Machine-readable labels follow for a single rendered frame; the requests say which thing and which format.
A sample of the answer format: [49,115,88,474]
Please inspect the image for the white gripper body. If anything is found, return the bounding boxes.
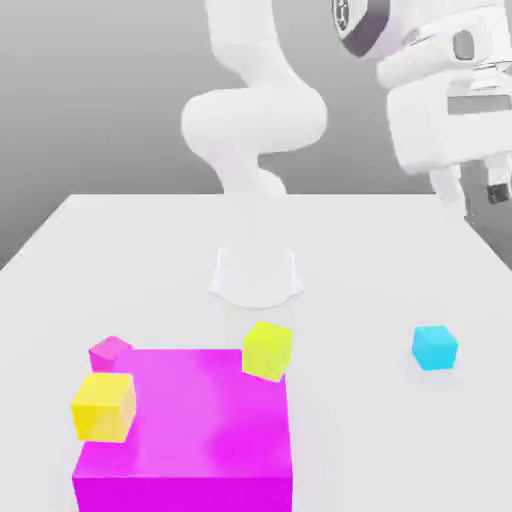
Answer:
[386,76,512,176]

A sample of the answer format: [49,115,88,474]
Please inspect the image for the small cyan cube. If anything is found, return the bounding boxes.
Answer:
[411,324,460,372]

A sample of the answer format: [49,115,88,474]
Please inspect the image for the small lime cube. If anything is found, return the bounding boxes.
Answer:
[241,320,294,384]

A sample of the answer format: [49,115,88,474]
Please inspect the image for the small pink cube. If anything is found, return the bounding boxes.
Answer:
[88,335,134,374]

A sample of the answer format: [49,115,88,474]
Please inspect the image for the small yellow cube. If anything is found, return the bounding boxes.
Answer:
[70,372,138,445]

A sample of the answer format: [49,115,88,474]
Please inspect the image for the large magenta box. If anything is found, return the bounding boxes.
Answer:
[71,347,296,512]

